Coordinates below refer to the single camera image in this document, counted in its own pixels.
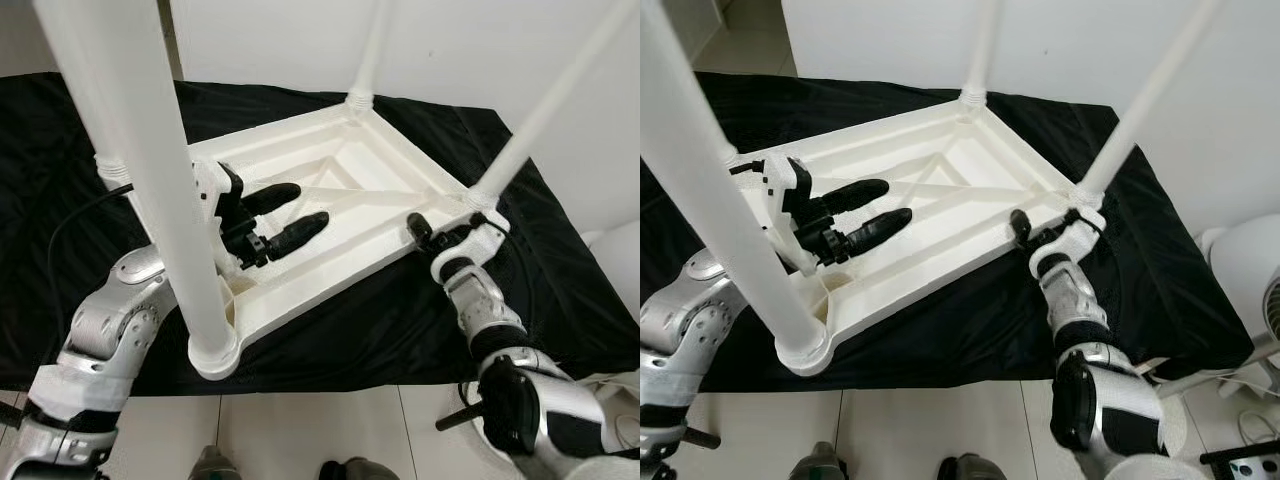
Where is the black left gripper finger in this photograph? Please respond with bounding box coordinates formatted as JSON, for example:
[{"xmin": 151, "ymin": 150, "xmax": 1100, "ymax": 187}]
[
  {"xmin": 262, "ymin": 211, "xmax": 331, "ymax": 261},
  {"xmin": 243, "ymin": 182, "xmax": 303, "ymax": 217},
  {"xmin": 845, "ymin": 207, "xmax": 913, "ymax": 257},
  {"xmin": 822, "ymin": 178, "xmax": 891, "ymax": 214}
]

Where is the white plastic table top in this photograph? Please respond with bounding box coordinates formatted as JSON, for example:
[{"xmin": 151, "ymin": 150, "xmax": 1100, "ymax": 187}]
[
  {"xmin": 100, "ymin": 93, "xmax": 511, "ymax": 381},
  {"xmin": 730, "ymin": 92, "xmax": 1109, "ymax": 377}
]

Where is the black cloth table cover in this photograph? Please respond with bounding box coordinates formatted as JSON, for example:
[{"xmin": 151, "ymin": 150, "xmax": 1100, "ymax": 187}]
[
  {"xmin": 0, "ymin": 72, "xmax": 641, "ymax": 396},
  {"xmin": 640, "ymin": 70, "xmax": 1256, "ymax": 391}
]

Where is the grey left robot foot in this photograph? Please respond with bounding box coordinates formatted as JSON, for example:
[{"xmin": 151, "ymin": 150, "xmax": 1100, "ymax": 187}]
[
  {"xmin": 190, "ymin": 445, "xmax": 241, "ymax": 480},
  {"xmin": 790, "ymin": 442, "xmax": 851, "ymax": 480}
]

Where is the grey robot foot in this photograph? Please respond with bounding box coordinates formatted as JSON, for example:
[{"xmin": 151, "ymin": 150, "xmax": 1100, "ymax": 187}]
[
  {"xmin": 790, "ymin": 442, "xmax": 851, "ymax": 480},
  {"xmin": 320, "ymin": 457, "xmax": 401, "ymax": 480},
  {"xmin": 190, "ymin": 445, "xmax": 241, "ymax": 480},
  {"xmin": 940, "ymin": 453, "xmax": 1006, "ymax": 480}
]

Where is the grey right robot foot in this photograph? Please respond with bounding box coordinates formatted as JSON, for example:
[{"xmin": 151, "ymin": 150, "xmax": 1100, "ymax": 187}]
[
  {"xmin": 940, "ymin": 453, "xmax": 1006, "ymax": 480},
  {"xmin": 320, "ymin": 457, "xmax": 401, "ymax": 480}
]

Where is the black stand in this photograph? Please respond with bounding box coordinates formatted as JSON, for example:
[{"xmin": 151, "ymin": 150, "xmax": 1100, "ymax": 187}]
[{"xmin": 1200, "ymin": 445, "xmax": 1280, "ymax": 480}]

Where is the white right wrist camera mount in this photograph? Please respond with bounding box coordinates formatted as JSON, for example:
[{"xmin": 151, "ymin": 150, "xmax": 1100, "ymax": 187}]
[
  {"xmin": 1030, "ymin": 208, "xmax": 1106, "ymax": 271},
  {"xmin": 430, "ymin": 212, "xmax": 511, "ymax": 286}
]

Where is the white fan cord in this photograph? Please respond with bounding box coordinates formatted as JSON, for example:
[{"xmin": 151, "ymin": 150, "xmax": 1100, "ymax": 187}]
[{"xmin": 1238, "ymin": 405, "xmax": 1280, "ymax": 446}]

